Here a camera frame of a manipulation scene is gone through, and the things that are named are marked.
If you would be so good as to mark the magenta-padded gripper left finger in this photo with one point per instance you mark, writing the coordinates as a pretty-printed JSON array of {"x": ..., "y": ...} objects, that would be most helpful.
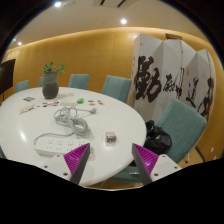
[{"x": 75, "y": 159}]

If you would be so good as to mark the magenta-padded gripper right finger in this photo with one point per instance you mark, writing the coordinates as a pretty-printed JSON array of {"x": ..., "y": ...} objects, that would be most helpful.
[{"x": 148, "y": 160}]

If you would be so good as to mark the small beige charger block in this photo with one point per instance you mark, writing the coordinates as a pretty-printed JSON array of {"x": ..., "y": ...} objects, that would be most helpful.
[{"x": 111, "y": 137}]

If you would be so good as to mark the black bag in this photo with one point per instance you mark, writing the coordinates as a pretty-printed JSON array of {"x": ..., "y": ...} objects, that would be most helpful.
[{"x": 158, "y": 140}]

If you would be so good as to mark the large teal chair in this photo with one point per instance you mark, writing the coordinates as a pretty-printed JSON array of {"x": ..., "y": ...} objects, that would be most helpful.
[{"x": 183, "y": 126}]

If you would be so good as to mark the small white power strip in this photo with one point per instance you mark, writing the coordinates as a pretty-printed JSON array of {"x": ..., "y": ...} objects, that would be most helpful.
[{"x": 68, "y": 103}]

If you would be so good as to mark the colourful small cards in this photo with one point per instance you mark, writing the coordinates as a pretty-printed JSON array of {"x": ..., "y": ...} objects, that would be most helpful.
[
  {"x": 91, "y": 104},
  {"x": 50, "y": 104}
]

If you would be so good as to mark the small green object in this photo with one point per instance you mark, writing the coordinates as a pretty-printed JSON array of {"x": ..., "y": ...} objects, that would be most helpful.
[{"x": 80, "y": 100}]

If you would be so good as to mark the small grey card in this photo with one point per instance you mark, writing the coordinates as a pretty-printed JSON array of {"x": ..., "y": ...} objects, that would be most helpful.
[{"x": 29, "y": 99}]

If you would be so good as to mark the potted plant in grey vase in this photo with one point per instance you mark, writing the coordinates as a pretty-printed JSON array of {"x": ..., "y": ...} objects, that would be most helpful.
[{"x": 50, "y": 86}]

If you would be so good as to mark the white calligraphy folding screen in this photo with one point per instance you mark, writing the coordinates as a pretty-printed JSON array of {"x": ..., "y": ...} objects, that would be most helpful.
[{"x": 156, "y": 60}]

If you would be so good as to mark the group of ceiling lights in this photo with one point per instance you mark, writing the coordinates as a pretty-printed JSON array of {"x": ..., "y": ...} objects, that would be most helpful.
[{"x": 123, "y": 21}]

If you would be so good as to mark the ceiling air vent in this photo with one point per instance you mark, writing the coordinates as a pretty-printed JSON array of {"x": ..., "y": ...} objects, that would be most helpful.
[{"x": 110, "y": 2}]

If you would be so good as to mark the black wall screen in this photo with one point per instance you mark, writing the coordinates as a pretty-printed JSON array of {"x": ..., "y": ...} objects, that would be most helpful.
[{"x": 6, "y": 75}]

